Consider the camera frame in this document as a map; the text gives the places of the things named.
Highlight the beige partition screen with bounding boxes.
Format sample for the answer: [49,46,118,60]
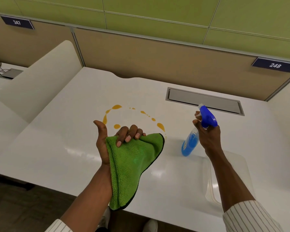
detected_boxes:
[0,13,84,68]
[72,27,290,101]

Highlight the white shoe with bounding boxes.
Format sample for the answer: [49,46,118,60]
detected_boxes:
[98,206,111,229]
[142,219,158,232]

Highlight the blue spray bottle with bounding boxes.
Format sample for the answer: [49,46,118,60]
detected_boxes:
[181,103,218,157]

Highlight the dark blue number sign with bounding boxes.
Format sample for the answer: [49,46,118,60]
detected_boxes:
[251,57,290,73]
[0,15,35,30]

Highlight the person's right hand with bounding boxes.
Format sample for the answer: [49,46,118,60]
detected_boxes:
[192,111,223,157]

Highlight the orange liquid spill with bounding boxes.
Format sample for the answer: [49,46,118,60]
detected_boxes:
[102,104,166,133]

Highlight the green microfibre cloth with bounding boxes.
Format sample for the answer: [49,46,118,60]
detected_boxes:
[105,132,165,211]

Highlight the white divider panel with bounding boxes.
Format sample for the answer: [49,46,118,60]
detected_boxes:
[0,40,83,123]
[267,79,290,152]

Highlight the person's left forearm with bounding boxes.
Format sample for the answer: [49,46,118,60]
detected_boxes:
[60,164,113,232]

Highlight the grey cable hatch lid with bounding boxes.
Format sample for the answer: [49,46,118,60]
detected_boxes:
[0,68,24,81]
[165,87,245,116]

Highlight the person's right forearm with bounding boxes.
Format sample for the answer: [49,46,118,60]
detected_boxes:
[207,150,256,213]

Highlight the person's left hand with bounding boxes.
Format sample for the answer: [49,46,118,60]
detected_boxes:
[93,120,147,167]

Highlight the white striped shirt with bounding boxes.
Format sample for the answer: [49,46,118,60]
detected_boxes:
[44,200,283,232]

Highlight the clear plastic container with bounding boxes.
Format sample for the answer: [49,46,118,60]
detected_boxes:
[203,150,256,206]

